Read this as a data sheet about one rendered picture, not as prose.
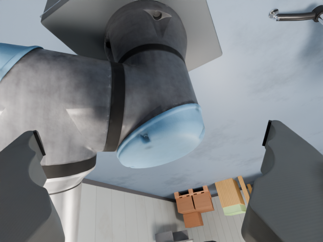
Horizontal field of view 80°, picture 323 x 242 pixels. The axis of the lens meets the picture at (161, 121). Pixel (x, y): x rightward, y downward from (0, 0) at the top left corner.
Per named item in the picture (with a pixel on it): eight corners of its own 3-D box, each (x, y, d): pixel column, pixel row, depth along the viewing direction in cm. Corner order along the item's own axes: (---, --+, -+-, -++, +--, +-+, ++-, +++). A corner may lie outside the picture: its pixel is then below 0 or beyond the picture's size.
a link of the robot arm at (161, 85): (171, 106, 38) (186, 173, 31) (100, 98, 33) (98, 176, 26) (202, 57, 29) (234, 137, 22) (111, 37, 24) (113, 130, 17)
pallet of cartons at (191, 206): (165, 194, 534) (170, 229, 490) (204, 184, 498) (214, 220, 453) (185, 199, 652) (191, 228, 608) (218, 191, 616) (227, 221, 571)
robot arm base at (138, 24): (195, 51, 40) (209, 86, 35) (135, 82, 45) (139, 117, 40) (162, -21, 28) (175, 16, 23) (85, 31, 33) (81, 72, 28)
